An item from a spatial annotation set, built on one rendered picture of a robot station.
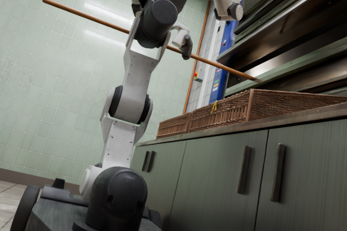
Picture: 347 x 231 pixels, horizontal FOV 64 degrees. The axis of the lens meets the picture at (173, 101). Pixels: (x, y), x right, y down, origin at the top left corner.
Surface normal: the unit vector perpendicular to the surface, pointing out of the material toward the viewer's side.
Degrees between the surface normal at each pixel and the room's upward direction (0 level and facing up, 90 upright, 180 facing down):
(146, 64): 85
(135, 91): 70
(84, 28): 90
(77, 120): 90
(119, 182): 65
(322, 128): 90
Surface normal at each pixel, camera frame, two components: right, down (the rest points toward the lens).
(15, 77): 0.33, -0.18
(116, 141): 0.40, -0.57
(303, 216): -0.91, -0.30
